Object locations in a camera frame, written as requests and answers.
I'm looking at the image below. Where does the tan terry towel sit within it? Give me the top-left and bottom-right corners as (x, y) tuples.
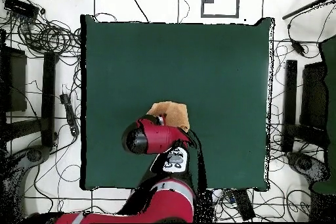
(146, 101), (190, 133)

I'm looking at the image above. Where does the black flat panel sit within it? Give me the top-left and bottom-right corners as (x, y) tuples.
(299, 60), (331, 131)
(0, 46), (28, 113)

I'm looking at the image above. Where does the dark green tablecloth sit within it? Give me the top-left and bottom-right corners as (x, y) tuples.
(79, 14), (276, 192)

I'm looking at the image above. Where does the black power strip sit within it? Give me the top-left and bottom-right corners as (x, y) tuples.
(232, 189), (256, 221)
(59, 93), (80, 137)

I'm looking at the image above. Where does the grey chair base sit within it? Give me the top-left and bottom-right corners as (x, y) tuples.
(7, 145), (52, 172)
(285, 151), (331, 183)

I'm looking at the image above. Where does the black power adapter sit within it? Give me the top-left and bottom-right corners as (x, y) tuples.
(290, 39), (306, 57)

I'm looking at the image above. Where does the black tripod pole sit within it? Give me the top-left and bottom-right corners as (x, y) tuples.
(282, 0), (336, 20)

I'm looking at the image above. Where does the black device box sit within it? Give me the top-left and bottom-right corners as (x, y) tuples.
(3, 0), (40, 20)

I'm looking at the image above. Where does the black frame bar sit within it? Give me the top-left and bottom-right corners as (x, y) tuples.
(282, 59), (298, 152)
(41, 51), (57, 148)

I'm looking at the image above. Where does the tangled black cable bundle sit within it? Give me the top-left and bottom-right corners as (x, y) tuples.
(15, 18), (82, 56)

